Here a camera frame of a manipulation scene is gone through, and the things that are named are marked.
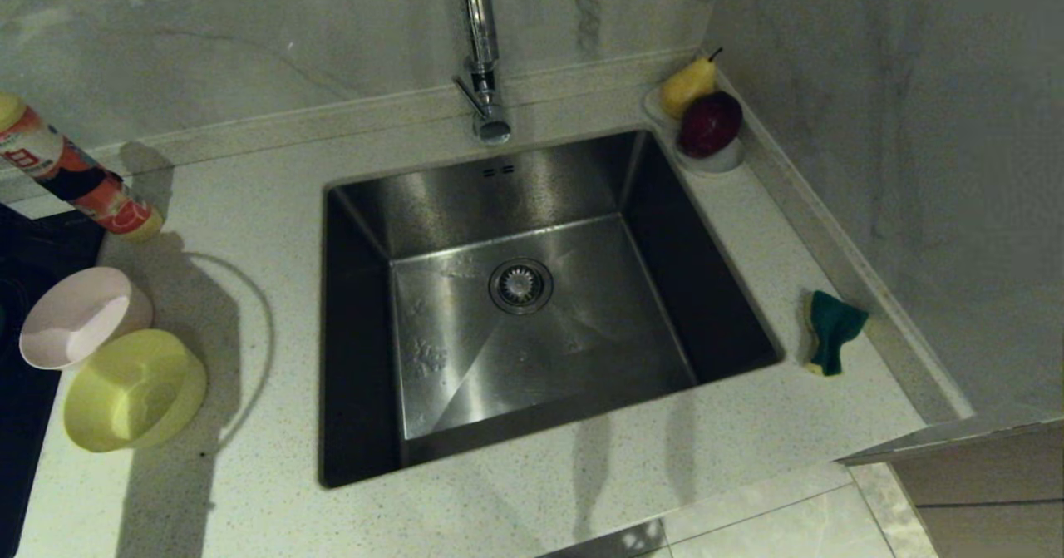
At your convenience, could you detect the green and yellow sponge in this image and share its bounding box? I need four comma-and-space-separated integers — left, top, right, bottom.
805, 290, 870, 378

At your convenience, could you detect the yellow plastic bowl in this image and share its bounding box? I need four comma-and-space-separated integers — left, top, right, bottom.
63, 328, 209, 453

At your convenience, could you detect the orange white dish soap bottle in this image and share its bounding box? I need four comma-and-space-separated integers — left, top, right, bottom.
0, 91, 165, 243

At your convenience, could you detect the pink plastic bowl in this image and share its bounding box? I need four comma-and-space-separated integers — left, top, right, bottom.
19, 266, 155, 371

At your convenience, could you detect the stainless steel sink basin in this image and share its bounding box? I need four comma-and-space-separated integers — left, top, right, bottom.
318, 130, 784, 489

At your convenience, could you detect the chrome faucet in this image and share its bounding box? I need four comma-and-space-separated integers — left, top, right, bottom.
453, 0, 513, 146

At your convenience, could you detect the round metal drain strainer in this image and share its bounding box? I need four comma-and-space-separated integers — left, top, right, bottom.
488, 258, 554, 316

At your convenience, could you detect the small white fruit dish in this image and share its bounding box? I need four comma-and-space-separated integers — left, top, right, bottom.
643, 84, 747, 177

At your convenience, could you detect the dark red apple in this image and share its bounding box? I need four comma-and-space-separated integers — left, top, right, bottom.
678, 90, 746, 159

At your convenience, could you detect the yellow pear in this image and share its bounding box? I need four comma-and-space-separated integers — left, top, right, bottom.
661, 46, 722, 120

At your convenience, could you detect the beige wooden cabinet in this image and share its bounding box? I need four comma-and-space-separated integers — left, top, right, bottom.
889, 425, 1064, 558

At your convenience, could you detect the black induction cooktop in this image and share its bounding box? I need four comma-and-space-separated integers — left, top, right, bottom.
0, 205, 107, 558

